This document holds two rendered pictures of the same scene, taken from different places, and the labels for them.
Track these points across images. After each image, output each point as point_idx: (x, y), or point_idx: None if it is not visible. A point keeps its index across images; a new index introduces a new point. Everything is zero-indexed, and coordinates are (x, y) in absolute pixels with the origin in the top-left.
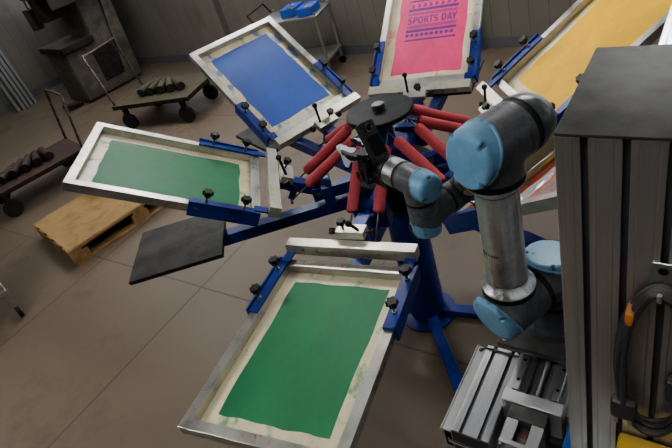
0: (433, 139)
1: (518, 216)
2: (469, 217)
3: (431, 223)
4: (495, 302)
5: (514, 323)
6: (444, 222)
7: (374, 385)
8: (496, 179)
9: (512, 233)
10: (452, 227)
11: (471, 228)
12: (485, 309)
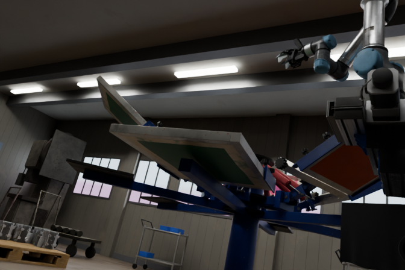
0: (284, 174)
1: (384, 13)
2: (319, 148)
3: (327, 58)
4: (369, 47)
5: (379, 53)
6: (298, 163)
7: (255, 158)
8: None
9: (381, 16)
10: (304, 164)
11: (319, 156)
12: (363, 52)
